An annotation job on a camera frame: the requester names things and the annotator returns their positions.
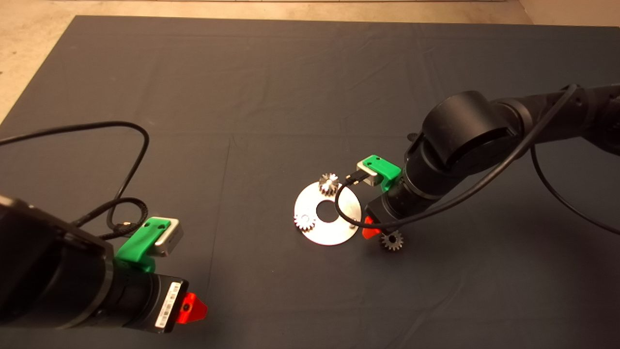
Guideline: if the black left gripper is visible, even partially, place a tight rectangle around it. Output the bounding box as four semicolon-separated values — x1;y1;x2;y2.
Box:
144;274;208;334

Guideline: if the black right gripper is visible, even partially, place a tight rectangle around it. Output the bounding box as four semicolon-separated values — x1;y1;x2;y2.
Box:
362;196;412;239

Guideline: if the round metal carrier plate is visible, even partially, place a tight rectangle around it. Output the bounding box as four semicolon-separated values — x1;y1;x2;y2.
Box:
294;181;361;246

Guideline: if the dark grey table cloth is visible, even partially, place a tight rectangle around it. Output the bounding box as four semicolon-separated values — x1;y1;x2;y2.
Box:
0;16;620;349

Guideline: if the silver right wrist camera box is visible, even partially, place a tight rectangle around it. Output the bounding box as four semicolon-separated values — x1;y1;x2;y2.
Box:
357;162;383;187

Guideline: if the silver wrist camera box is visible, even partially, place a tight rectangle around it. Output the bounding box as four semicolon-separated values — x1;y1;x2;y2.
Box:
357;162;383;187
148;217;184;257

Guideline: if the green right camera mount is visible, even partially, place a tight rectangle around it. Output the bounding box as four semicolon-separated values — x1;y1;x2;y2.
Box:
363;155;402;192

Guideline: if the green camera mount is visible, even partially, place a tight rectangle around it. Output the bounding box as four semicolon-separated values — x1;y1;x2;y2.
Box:
115;218;171;273
363;155;402;192

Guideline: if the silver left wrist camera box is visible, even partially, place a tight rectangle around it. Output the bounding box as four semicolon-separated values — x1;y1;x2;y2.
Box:
148;217;184;257

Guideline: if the green left camera mount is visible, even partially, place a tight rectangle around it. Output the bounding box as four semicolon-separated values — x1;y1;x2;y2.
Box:
115;218;171;273

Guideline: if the thick black wrist cable loop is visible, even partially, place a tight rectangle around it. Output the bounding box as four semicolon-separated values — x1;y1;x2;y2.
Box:
72;197;148;241

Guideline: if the black left camera cable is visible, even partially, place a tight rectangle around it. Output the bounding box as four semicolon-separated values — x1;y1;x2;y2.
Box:
0;121;150;233

